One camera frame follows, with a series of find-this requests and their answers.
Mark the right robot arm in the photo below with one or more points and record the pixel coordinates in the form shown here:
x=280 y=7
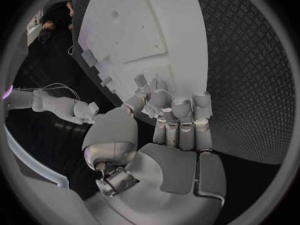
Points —
x=54 y=104

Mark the white task board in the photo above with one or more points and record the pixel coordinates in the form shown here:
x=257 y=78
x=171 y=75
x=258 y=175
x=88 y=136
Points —
x=140 y=31

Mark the person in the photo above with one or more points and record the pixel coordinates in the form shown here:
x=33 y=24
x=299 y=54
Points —
x=50 y=25

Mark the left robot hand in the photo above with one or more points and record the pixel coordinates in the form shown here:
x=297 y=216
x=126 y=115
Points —
x=178 y=165

